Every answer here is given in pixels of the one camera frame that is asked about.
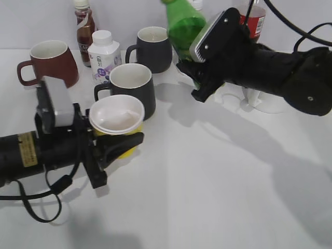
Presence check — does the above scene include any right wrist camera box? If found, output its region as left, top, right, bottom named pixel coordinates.
left=189, top=10, right=225, bottom=63

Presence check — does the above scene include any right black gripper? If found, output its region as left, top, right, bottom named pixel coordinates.
left=191, top=7, right=257, bottom=102

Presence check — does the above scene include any green plastic soda bottle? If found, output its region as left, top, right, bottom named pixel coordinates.
left=161, top=0, right=206, bottom=63

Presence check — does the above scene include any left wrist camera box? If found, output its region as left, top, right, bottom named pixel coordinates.
left=36, top=76, right=75, bottom=133

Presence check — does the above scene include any clear water bottle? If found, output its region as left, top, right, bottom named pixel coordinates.
left=190, top=0, right=203, bottom=11

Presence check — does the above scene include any black mug front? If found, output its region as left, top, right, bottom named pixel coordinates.
left=94, top=63, right=156, bottom=120

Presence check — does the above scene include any white milk bottle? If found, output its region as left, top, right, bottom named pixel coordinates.
left=88, top=30, right=122, bottom=85

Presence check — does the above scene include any brown drink bottle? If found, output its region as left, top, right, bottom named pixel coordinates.
left=73, top=0, right=96, bottom=67

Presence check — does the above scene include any yellow paper cup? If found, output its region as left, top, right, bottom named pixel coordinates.
left=89, top=94, right=145, bottom=159

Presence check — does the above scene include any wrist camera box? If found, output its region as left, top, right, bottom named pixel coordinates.
left=36, top=76, right=75, bottom=133
left=189, top=10, right=225, bottom=63

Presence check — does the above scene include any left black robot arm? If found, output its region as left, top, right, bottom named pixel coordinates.
left=1, top=103, right=144, bottom=189

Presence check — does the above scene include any cola bottle red label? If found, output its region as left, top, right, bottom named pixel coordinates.
left=237, top=1, right=266, bottom=43

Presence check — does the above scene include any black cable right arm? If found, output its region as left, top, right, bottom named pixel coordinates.
left=243, top=0, right=332, bottom=52

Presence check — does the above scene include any black mug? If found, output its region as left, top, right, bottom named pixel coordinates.
left=94, top=63, right=156, bottom=120
left=125, top=26, right=173, bottom=74

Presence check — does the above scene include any dark red ceramic mug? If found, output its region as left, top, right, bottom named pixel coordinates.
left=17, top=40, right=79, bottom=88

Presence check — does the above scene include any white ceramic mug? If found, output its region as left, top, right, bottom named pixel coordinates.
left=213, top=83, right=289, bottom=114

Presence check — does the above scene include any black mug rear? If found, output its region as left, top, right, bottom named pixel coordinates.
left=125, top=26, right=173, bottom=74

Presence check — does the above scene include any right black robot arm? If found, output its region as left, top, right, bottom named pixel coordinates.
left=189, top=7, right=331, bottom=116

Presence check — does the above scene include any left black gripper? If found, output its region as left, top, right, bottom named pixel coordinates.
left=35, top=103, right=144, bottom=188

